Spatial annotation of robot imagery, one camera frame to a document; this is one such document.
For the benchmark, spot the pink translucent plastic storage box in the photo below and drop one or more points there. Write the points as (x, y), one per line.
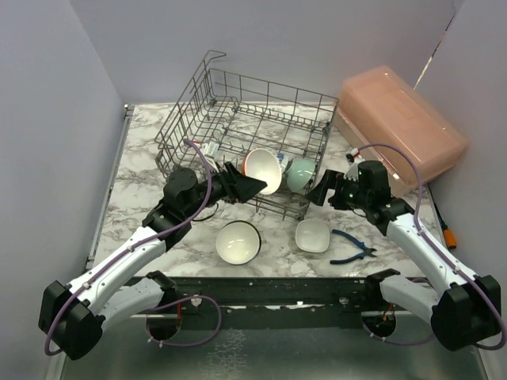
(377, 106)

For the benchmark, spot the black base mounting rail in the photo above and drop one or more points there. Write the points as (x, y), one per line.
(274, 303)

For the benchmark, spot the lime green square bowl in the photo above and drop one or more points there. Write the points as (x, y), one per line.
(312, 236)

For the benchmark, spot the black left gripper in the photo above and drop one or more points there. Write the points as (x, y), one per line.
(238, 186)

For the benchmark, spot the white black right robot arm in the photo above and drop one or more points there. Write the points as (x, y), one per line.
(461, 307)

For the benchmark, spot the white blue floral bowl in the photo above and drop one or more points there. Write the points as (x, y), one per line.
(284, 161)

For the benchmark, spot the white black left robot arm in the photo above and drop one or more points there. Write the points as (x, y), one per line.
(73, 316)

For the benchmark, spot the orange black tool handle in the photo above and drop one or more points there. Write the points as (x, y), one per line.
(449, 237)

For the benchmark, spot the mint green ceramic bowl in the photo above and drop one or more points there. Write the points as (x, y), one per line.
(299, 173)

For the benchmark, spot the aluminium extrusion frame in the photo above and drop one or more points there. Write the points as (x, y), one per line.
(173, 313)

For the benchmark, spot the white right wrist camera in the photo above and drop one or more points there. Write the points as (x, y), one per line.
(354, 158)

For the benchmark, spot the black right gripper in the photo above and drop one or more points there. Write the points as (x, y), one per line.
(333, 180)

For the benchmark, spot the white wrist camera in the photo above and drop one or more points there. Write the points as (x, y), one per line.
(354, 158)
(210, 151)

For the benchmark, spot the orange bowl white inside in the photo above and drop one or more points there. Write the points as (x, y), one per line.
(261, 164)

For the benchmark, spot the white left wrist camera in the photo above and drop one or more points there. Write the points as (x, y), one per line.
(210, 151)

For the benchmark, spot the white bowl with dark rim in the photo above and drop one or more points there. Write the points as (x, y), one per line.
(238, 242)

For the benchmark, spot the grey wire dish rack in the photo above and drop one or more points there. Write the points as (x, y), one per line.
(240, 113)

